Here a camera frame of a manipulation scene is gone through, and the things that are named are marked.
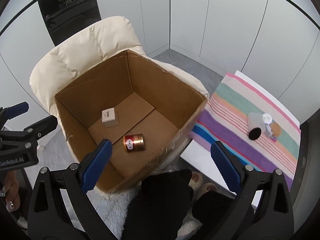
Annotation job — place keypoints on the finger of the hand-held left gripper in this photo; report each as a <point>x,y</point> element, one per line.
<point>40,126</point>
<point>16,110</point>

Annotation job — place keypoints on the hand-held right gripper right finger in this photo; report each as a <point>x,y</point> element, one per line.
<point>222,165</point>

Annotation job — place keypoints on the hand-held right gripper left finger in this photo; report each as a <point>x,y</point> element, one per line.
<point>100,158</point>

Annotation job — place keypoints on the black round puff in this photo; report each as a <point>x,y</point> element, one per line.
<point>254,133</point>

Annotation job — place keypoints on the grey square case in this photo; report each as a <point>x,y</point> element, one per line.
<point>255,120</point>

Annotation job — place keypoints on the small pink purple tube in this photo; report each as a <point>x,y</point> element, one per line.
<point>273,139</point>

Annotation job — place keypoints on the peach round compact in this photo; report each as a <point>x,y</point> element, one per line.
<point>277,128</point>

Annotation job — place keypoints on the brown cardboard box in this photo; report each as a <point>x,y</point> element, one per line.
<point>155,85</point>

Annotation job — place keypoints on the person's left hand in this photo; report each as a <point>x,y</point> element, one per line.
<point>11,190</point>

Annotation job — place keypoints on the white table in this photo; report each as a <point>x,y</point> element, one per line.
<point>197,157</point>

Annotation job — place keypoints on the beige slipper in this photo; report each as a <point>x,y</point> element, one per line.
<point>195,178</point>
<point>208,188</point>

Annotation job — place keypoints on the red and gold can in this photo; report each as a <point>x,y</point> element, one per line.
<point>133,143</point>

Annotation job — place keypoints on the small white box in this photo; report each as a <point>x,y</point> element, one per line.
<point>110,117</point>

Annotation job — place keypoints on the grey fluffy blanket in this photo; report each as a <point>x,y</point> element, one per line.
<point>112,215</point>

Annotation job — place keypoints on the white round disc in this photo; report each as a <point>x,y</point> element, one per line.
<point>267,118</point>

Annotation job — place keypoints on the striped colourful cloth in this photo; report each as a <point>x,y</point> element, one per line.
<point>225,100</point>

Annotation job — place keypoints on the person's black trousers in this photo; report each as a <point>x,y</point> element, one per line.
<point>160,200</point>

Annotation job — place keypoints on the cream padded chair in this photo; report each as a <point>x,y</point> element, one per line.
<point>87,45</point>

